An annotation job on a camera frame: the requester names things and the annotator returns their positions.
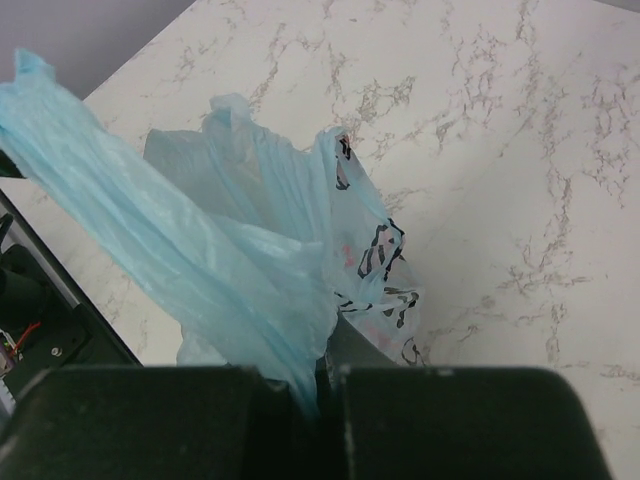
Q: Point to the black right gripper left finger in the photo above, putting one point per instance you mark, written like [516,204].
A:
[278,432]

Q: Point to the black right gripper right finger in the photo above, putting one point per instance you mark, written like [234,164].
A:
[345,347]

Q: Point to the light blue plastic bag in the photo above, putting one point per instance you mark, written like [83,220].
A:
[257,249]

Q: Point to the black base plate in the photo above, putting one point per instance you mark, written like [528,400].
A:
[47,321]

